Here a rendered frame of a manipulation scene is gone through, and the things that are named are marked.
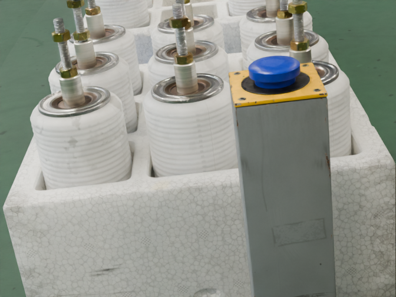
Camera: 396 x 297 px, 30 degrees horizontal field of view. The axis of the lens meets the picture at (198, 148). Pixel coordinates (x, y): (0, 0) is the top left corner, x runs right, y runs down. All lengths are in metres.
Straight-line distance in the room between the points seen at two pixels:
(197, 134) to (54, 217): 0.16
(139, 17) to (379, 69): 0.49
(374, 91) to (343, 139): 0.62
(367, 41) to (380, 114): 0.39
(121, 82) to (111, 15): 0.42
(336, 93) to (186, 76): 0.15
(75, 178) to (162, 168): 0.09
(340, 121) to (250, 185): 0.20
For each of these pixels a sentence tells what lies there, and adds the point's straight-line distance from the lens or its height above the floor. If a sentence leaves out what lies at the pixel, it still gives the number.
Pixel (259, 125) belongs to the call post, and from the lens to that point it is 0.56.
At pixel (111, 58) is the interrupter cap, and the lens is 0.89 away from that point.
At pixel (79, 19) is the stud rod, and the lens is 0.87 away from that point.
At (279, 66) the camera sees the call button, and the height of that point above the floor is 0.33.
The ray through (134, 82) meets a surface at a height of 0.19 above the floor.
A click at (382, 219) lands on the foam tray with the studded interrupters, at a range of 0.77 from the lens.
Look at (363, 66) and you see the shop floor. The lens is 1.51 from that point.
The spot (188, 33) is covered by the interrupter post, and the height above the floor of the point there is 0.28.
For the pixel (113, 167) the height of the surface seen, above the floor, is 0.19.
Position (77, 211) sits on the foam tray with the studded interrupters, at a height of 0.17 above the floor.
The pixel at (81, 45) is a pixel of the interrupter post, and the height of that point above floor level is 0.28.
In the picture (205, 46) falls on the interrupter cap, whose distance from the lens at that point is 0.88.
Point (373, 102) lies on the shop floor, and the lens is 1.34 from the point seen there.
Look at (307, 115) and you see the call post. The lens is 0.56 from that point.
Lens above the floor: 0.52
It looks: 26 degrees down
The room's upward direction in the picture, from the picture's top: 7 degrees counter-clockwise
